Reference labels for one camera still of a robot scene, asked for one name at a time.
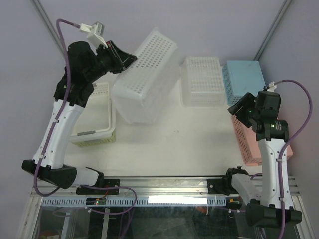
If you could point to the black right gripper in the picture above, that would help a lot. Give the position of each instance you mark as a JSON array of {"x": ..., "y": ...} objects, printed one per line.
[{"x": 239, "y": 107}]

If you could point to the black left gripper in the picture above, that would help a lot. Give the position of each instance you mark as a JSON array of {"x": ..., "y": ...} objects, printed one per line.
[{"x": 123, "y": 60}]

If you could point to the light blue perforated basket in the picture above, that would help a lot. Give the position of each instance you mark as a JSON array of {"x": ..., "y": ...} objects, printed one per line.
[{"x": 241, "y": 77}]

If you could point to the pink basket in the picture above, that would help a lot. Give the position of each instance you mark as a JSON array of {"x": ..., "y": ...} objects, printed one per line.
[{"x": 257, "y": 153}]

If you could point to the white perforated basket top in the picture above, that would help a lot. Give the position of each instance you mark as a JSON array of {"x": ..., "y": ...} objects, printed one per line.
[{"x": 202, "y": 82}]

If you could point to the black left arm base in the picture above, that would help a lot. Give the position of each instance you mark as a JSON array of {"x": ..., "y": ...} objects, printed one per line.
[{"x": 102, "y": 183}]

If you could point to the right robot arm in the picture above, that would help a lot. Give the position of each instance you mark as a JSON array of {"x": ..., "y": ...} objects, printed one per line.
[{"x": 272, "y": 207}]

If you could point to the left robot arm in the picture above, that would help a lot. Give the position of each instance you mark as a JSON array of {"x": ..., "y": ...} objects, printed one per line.
[{"x": 72, "y": 93}]

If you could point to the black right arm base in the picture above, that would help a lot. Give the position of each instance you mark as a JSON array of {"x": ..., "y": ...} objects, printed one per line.
[{"x": 223, "y": 185}]

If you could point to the yellow-green perforated basket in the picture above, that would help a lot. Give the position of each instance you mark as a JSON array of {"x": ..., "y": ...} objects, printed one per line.
[{"x": 94, "y": 142}]

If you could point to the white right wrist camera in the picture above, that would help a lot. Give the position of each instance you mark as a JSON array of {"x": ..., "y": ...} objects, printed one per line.
[{"x": 271, "y": 87}]

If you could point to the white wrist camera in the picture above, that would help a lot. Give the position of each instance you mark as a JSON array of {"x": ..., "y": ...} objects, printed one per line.
[
  {"x": 94, "y": 34},
  {"x": 271, "y": 87}
]

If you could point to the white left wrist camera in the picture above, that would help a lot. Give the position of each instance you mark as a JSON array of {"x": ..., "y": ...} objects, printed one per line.
[{"x": 94, "y": 34}]

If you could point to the left aluminium frame post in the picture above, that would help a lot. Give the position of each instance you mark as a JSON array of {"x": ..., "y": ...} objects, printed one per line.
[{"x": 47, "y": 23}]

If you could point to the aluminium frame post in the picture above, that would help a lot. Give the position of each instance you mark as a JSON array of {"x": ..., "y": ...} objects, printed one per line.
[
  {"x": 47, "y": 23},
  {"x": 272, "y": 30}
]

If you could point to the right aluminium frame post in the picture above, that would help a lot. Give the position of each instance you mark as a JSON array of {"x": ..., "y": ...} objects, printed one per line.
[{"x": 272, "y": 30}]

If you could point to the grey slotted cable duct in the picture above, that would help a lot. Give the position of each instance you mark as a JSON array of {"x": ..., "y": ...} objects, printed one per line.
[{"x": 149, "y": 201}]

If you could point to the aluminium mounting rail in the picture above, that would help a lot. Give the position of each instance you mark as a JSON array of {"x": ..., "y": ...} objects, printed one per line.
[{"x": 146, "y": 186}]

